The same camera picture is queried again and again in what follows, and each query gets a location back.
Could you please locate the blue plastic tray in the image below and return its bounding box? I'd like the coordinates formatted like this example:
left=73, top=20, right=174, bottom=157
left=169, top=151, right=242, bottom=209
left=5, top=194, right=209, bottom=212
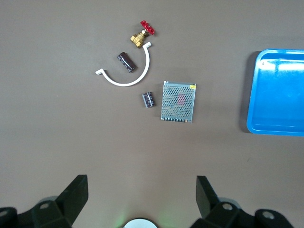
left=246, top=48, right=304, bottom=137

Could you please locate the metal mesh power supply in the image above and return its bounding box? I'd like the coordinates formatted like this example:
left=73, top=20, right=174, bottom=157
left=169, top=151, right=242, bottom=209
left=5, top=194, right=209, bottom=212
left=160, top=81, right=197, bottom=124

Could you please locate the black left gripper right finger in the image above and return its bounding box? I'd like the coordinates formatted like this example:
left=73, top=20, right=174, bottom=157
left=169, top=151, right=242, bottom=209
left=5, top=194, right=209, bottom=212
left=191, top=175, right=304, bottom=228

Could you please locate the white curved plastic clamp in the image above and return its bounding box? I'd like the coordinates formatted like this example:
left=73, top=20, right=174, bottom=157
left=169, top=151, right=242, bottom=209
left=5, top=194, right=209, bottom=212
left=95, top=41, right=152, bottom=87

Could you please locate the long brown electrolytic capacitor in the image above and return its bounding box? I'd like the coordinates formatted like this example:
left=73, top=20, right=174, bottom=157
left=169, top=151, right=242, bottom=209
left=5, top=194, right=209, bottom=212
left=117, top=52, right=137, bottom=73

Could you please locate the brass valve with red handle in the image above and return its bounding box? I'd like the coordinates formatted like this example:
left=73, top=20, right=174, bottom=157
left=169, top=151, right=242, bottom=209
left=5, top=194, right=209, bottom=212
left=130, top=20, right=156, bottom=49

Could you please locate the black small terminal block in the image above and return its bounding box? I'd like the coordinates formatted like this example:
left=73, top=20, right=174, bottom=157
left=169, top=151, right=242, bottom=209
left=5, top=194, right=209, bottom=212
left=142, top=91, right=156, bottom=108

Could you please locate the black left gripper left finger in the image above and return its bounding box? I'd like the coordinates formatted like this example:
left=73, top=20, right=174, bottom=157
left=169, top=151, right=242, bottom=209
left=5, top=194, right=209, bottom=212
left=0, top=175, right=89, bottom=228

